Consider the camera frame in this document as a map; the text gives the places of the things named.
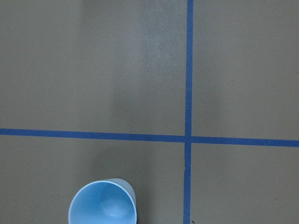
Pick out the blue cup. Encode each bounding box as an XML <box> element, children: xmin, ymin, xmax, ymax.
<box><xmin>68</xmin><ymin>178</ymin><xmax>137</xmax><ymax>224</ymax></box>

